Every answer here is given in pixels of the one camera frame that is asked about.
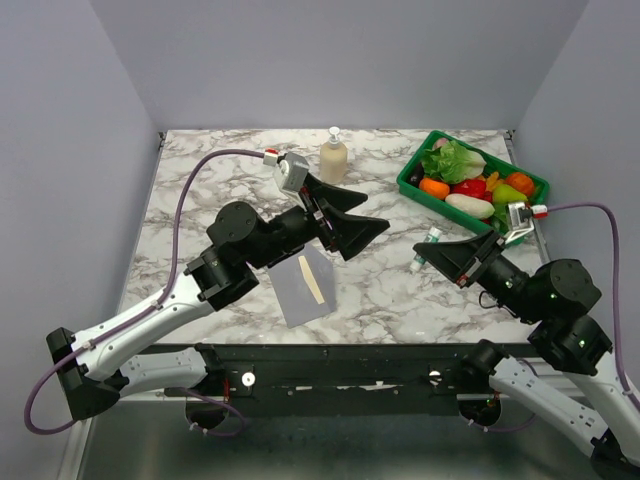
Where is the red toy pepper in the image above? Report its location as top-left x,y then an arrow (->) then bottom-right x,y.
450,178 -> 486,200

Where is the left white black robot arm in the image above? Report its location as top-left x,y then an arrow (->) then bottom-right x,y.
46,175 -> 390,421

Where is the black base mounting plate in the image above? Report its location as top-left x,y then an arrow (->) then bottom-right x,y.
193,344 -> 493,418

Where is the beige letter paper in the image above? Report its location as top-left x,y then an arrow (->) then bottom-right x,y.
298,255 -> 325,305

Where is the yellow toy pepper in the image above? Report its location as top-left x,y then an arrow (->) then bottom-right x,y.
485,171 -> 504,192

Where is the green plastic basket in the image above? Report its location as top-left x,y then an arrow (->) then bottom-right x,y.
397,130 -> 550,234

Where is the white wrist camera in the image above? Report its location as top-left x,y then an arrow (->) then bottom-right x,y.
504,202 -> 535,245
273,153 -> 309,196

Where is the orange toy tomato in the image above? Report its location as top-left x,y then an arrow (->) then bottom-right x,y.
505,172 -> 535,198

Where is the green white glue stick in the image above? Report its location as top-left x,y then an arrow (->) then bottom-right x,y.
408,225 -> 442,274

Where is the grey envelope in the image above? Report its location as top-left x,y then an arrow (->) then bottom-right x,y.
267,243 -> 337,328

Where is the green toy lettuce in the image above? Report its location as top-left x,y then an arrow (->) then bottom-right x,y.
420,140 -> 486,184

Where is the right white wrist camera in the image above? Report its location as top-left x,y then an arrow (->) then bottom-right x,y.
504,202 -> 535,245

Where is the aluminium frame rail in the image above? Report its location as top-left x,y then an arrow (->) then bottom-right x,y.
79,387 -> 191,402

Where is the beige soap pump bottle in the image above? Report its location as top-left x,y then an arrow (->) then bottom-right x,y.
319,126 -> 348,184

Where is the green toy leaf vegetable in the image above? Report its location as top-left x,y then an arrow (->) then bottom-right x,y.
489,204 -> 510,235

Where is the green toy pear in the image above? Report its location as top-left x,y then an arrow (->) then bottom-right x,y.
492,184 -> 528,205

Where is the dark toy eggplant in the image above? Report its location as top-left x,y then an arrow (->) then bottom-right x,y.
408,170 -> 424,185

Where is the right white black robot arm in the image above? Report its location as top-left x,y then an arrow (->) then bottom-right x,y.
413,232 -> 639,479

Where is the white toy radish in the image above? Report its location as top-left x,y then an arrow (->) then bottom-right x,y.
445,193 -> 495,220

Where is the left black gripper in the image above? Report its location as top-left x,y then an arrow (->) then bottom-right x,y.
248,173 -> 390,271

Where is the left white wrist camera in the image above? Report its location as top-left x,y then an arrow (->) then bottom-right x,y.
273,153 -> 309,196

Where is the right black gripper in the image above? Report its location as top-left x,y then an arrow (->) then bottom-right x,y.
413,224 -> 544,322

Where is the orange toy fruit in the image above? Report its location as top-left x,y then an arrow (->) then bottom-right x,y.
419,177 -> 450,201

